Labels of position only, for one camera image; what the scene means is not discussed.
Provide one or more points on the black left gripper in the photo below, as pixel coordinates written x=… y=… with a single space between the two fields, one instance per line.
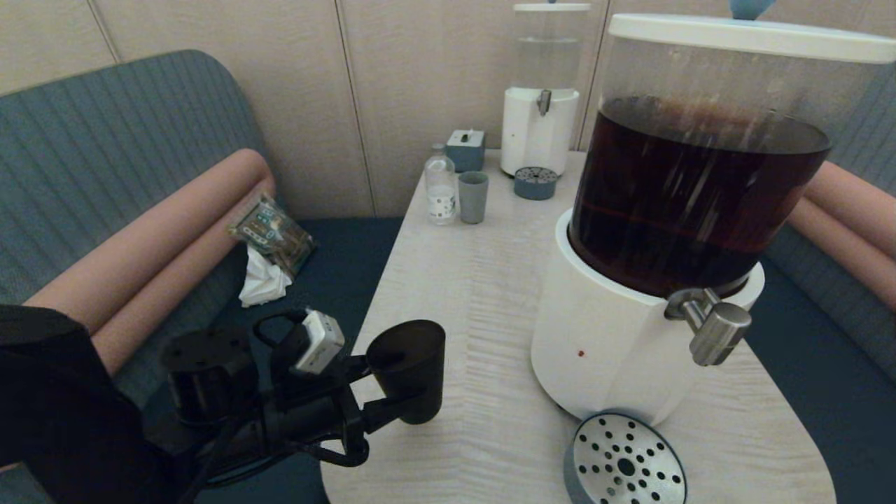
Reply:
x=315 y=420

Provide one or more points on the black tapered cup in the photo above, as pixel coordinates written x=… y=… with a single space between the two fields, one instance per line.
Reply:
x=413 y=364

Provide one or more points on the silver dispenser tap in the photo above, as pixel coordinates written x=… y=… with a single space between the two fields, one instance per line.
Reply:
x=717 y=332

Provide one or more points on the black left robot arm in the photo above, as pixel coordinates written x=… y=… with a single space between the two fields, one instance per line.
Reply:
x=56 y=406

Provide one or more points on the grey plastic cup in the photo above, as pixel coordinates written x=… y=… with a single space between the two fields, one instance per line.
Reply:
x=473 y=199

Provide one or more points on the dark teal seat cushion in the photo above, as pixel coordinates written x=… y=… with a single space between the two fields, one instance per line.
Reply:
x=826 y=392
x=336 y=266

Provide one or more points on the white crumpled tissue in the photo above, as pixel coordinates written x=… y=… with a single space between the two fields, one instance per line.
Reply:
x=262 y=283

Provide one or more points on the green printed snack packet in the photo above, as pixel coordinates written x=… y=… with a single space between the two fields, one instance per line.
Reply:
x=273 y=234

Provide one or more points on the clear plastic water bottle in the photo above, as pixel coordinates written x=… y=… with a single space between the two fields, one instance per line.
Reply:
x=441 y=189

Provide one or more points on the salmon pink bolster cushion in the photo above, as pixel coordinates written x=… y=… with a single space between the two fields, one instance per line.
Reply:
x=861 y=203
x=175 y=217
x=840 y=245
x=161 y=301

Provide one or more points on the large tea drink dispenser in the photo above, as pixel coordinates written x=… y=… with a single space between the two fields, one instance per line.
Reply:
x=616 y=336

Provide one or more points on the blue-grey square box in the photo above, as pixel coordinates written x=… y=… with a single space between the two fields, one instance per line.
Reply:
x=465 y=150

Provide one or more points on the large blue-grey drip tray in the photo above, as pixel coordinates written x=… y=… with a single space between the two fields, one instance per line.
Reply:
x=623 y=465

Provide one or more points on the small blue-grey drip tray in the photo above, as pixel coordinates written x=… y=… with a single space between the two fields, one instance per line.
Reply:
x=535 y=185

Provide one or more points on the small water drink dispenser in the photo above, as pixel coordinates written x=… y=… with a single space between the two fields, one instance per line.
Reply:
x=535 y=133

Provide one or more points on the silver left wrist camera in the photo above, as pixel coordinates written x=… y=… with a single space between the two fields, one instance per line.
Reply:
x=318 y=343

